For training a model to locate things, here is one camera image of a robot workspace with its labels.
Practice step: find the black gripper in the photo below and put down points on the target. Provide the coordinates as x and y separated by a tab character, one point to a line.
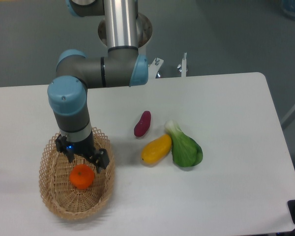
86	149

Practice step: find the orange fruit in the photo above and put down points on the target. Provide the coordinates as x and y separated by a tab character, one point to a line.
81	176

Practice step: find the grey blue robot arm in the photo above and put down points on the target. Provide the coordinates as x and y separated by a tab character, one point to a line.
75	74

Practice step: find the woven wicker basket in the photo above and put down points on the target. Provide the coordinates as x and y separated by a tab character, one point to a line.
57	192

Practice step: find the purple sweet potato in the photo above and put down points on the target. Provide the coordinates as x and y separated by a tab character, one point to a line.
143	124

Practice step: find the yellow mango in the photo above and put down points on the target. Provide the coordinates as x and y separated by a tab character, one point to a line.
156	149

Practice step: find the green bok choy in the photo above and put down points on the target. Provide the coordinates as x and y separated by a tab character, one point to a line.
186	152

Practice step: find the blue object top right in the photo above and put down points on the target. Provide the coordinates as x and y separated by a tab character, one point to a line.
288	7

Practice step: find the white metal bracket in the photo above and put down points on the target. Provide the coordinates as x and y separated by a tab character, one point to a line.
182	67

